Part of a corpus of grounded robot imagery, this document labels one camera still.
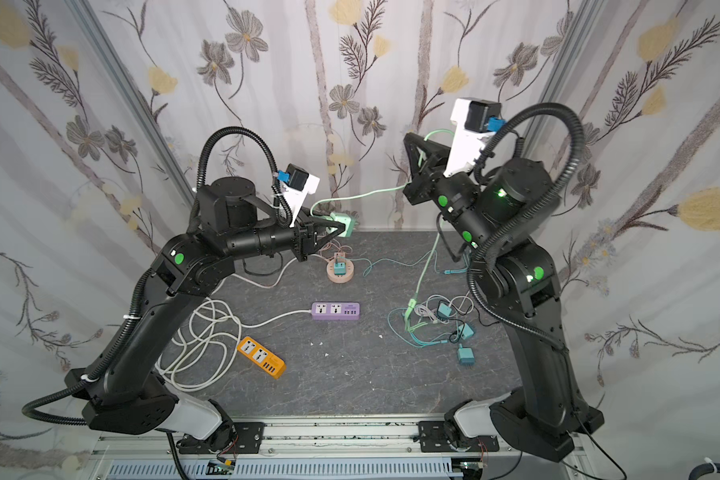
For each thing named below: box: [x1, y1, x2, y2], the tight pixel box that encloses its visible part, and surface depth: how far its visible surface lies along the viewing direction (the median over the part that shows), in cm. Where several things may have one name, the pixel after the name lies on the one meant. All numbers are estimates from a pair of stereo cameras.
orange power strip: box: [237, 336, 287, 379], surface depth 87 cm
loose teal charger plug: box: [458, 344, 475, 366], surface depth 88 cm
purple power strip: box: [311, 302, 361, 320], surface depth 97 cm
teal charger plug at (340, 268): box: [334, 262, 347, 276], surface depth 103 cm
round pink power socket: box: [326, 260, 355, 284], surface depth 107 cm
